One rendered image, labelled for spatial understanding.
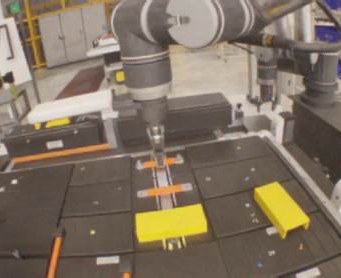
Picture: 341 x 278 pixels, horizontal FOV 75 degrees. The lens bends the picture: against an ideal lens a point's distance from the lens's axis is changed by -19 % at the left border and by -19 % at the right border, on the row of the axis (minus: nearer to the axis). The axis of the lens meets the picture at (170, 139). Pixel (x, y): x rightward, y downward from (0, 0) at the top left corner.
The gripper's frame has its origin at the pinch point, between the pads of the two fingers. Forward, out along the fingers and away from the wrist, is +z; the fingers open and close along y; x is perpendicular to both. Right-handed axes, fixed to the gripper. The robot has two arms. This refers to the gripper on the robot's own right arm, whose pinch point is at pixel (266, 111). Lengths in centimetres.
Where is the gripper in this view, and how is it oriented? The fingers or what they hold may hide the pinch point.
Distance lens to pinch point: 150.2
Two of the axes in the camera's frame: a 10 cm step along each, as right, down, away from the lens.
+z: 1.0, 8.7, 4.8
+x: -1.7, -4.6, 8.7
